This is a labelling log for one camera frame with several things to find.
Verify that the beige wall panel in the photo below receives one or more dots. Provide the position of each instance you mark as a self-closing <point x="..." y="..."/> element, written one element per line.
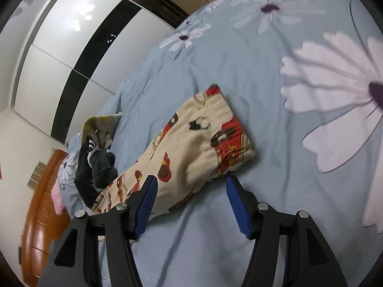
<point x="36" y="175"/>

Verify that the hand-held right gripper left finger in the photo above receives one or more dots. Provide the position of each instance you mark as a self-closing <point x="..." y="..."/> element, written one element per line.
<point x="146" y="206"/>

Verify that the pink pillow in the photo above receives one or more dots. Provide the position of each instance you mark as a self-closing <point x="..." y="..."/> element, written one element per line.
<point x="58" y="200"/>

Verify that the white wardrobe with black band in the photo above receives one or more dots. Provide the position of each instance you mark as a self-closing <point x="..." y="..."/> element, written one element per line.
<point x="54" y="80"/>

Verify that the wooden headboard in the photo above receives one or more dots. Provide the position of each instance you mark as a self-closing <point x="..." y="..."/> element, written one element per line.
<point x="42" y="215"/>

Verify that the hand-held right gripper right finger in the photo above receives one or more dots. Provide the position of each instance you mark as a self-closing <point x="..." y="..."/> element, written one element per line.
<point x="238" y="209"/>

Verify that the yellow checkered cloth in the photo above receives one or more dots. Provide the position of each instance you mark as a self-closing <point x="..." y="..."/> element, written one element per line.
<point x="101" y="124"/>

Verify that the cream car-print pants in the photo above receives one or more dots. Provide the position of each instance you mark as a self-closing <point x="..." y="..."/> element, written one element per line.
<point x="194" y="149"/>

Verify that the dark grey fleece garment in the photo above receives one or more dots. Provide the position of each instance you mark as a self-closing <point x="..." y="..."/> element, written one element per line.
<point x="101" y="173"/>

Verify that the blue floral bed sheet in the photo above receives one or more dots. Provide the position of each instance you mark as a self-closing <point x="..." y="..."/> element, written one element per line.
<point x="239" y="65"/>

